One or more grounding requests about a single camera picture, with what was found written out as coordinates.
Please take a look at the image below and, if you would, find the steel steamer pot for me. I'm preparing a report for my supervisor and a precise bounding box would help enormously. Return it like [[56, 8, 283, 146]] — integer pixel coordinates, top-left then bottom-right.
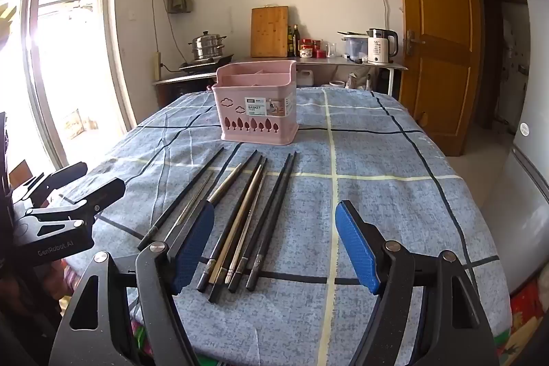
[[188, 31, 228, 61]]

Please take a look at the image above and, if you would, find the white electric kettle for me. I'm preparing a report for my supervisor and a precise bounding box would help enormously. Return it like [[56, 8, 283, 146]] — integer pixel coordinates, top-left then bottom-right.
[[366, 28, 399, 65]]

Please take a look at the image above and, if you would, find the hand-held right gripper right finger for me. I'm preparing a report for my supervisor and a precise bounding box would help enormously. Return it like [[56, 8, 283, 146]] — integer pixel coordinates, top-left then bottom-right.
[[335, 201, 500, 366]]

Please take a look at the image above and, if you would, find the wooden cutting board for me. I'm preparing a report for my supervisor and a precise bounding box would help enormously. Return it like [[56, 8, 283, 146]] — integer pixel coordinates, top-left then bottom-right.
[[250, 6, 289, 58]]

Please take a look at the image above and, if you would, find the grey refrigerator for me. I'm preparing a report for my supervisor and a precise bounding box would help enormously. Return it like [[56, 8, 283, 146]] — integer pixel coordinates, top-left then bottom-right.
[[500, 0, 549, 294]]

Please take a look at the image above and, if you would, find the white frame glass window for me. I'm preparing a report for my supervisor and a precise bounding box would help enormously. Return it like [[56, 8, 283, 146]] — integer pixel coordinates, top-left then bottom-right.
[[0, 0, 129, 178]]

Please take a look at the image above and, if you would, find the wooden door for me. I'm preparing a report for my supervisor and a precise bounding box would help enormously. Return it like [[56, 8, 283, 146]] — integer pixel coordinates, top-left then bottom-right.
[[390, 0, 483, 156]]

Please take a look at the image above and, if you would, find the clear water filter pitcher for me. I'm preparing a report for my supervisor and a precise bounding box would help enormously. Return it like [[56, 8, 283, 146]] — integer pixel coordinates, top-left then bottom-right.
[[342, 32, 370, 61]]

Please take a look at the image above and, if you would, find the metal door handle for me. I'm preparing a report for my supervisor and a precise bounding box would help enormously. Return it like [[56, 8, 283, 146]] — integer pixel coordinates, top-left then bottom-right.
[[405, 29, 425, 57]]

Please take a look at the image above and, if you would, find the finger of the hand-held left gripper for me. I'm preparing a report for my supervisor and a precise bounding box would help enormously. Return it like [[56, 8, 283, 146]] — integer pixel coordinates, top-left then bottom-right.
[[12, 162, 89, 204], [17, 177, 126, 238]]

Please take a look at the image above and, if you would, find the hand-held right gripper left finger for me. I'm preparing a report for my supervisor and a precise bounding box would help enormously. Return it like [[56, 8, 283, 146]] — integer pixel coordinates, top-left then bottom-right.
[[49, 201, 215, 366]]

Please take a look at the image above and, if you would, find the row of mixed chopsticks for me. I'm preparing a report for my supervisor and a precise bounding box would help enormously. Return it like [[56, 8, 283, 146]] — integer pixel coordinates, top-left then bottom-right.
[[137, 146, 297, 304]]

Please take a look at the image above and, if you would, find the metal shelf table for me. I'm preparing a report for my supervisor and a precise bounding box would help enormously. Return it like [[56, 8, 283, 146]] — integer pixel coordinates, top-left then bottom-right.
[[296, 56, 408, 96]]

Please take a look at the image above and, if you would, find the small side table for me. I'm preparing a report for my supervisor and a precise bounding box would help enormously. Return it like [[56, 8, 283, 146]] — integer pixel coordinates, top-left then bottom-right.
[[151, 68, 219, 109]]

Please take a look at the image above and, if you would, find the blue plaid tablecloth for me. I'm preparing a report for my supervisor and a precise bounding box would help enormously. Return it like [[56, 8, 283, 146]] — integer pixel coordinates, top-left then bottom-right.
[[56, 87, 513, 366]]

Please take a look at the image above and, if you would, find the black induction cooker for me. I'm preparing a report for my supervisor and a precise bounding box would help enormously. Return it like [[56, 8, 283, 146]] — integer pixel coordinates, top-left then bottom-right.
[[178, 54, 235, 73]]

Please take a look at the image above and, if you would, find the pink plastic utensil basket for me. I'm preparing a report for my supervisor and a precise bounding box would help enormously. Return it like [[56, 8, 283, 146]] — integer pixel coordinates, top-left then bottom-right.
[[211, 60, 300, 143]]

